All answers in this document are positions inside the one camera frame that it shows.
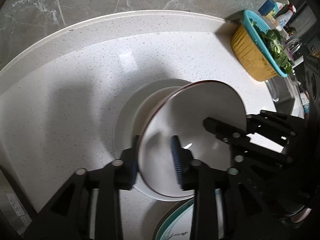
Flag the large white bowl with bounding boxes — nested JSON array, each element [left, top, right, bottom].
[[112, 78, 196, 202]]

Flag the yellow teal colander basket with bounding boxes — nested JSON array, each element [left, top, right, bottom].
[[231, 10, 288, 82]]

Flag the silver kitchen appliance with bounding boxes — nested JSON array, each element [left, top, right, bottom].
[[1, 170, 32, 239]]

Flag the stainless steel sink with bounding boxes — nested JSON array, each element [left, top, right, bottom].
[[265, 76, 295, 115]]

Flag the teal floral top plate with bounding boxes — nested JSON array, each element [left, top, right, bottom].
[[152, 188, 226, 240]]

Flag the red floral bowl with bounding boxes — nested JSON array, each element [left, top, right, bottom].
[[137, 80, 246, 198]]

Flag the green leafy vegetables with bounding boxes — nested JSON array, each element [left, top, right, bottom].
[[259, 29, 293, 74]]

